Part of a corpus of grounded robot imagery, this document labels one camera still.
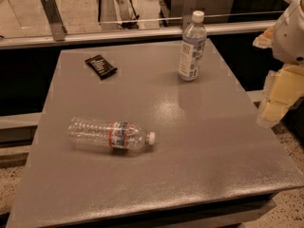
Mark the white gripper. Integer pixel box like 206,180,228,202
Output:
253,0,304,127

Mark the black rxbar chocolate wrapper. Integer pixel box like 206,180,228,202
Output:
85,55,117,80

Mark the upright water bottle white label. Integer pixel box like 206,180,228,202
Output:
178,10,207,82

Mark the lying clear water bottle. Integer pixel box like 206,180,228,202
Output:
68,117,156,150

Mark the metal rail bracket right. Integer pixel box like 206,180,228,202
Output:
182,0,197,29

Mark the metal rail bracket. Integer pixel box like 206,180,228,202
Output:
182,0,197,29
40,0,67,41

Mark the horizontal metal rail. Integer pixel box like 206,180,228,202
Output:
0,20,276,49

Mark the metal rail bracket left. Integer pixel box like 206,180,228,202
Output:
40,0,67,41

